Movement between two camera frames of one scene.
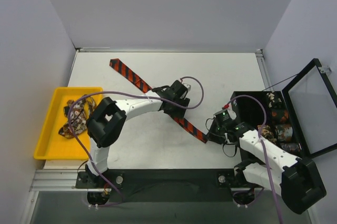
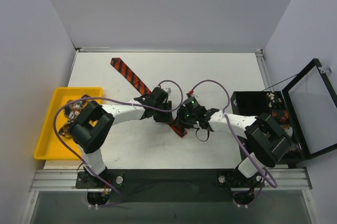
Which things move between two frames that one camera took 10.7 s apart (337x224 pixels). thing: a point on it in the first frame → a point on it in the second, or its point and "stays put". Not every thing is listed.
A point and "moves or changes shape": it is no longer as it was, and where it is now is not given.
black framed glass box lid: [311, 101] stays put
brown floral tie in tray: [76, 114] stays put
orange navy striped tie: [117, 65] moves or changes shape
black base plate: [166, 185] stays put
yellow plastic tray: [51, 145] stays put
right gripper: [215, 134] → [181, 118]
